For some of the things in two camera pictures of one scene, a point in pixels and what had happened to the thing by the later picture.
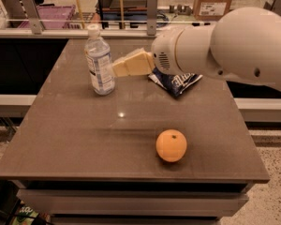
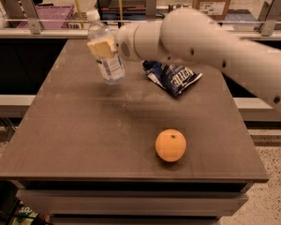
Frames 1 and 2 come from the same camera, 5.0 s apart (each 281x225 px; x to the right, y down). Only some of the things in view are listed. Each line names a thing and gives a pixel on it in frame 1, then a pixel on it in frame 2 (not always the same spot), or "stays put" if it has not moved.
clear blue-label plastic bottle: [98, 58] -> [111, 67]
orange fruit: [171, 145] stays put
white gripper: [164, 54] -> [125, 42]
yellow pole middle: [122, 6] stays put
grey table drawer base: [136, 202] stays put
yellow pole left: [79, 6] stays put
